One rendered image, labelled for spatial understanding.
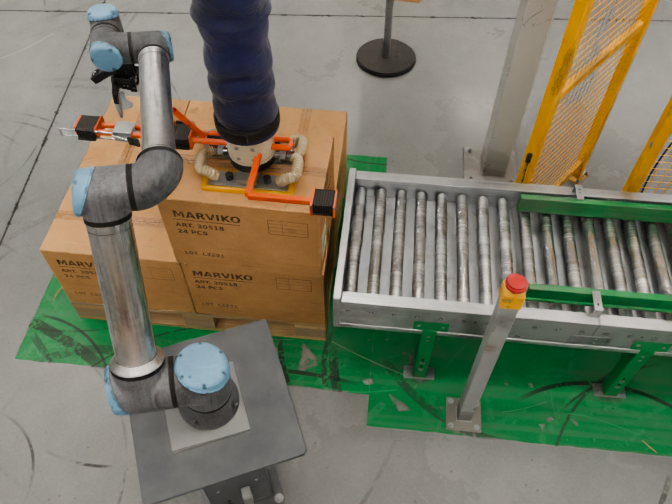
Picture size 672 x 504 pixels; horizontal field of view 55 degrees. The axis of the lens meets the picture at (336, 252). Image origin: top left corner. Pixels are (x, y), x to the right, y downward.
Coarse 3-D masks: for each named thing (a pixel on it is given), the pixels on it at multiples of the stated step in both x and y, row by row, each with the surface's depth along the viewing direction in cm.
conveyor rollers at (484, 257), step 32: (384, 192) 285; (352, 224) 275; (416, 224) 275; (480, 224) 274; (544, 224) 274; (608, 224) 274; (352, 256) 264; (416, 256) 264; (480, 256) 265; (544, 256) 266; (576, 256) 264; (608, 256) 267; (640, 256) 264; (352, 288) 254; (416, 288) 254; (480, 288) 256; (640, 288) 255
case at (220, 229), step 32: (192, 160) 241; (224, 160) 241; (320, 160) 242; (192, 192) 232; (224, 192) 232; (192, 224) 240; (224, 224) 238; (256, 224) 235; (288, 224) 233; (320, 224) 234; (192, 256) 257; (224, 256) 254; (256, 256) 251; (288, 256) 248; (320, 256) 246
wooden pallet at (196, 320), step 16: (336, 256) 326; (80, 304) 299; (96, 304) 297; (160, 320) 306; (176, 320) 306; (192, 320) 300; (208, 320) 298; (224, 320) 306; (240, 320) 306; (256, 320) 294; (272, 320) 292; (288, 336) 302; (304, 336) 301; (320, 336) 299
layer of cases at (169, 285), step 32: (128, 96) 325; (288, 128) 310; (320, 128) 310; (96, 160) 297; (128, 160) 297; (64, 224) 274; (160, 224) 274; (64, 256) 268; (160, 256) 264; (64, 288) 289; (96, 288) 286; (160, 288) 280; (192, 288) 278; (224, 288) 275; (256, 288) 272; (288, 288) 269; (320, 288) 267; (288, 320) 291; (320, 320) 288
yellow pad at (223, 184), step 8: (224, 176) 233; (232, 176) 231; (264, 176) 230; (272, 176) 233; (208, 184) 231; (216, 184) 231; (224, 184) 231; (232, 184) 231; (240, 184) 231; (264, 184) 231; (272, 184) 231; (288, 184) 232; (232, 192) 231; (240, 192) 231; (264, 192) 229; (272, 192) 229; (280, 192) 229; (288, 192) 229
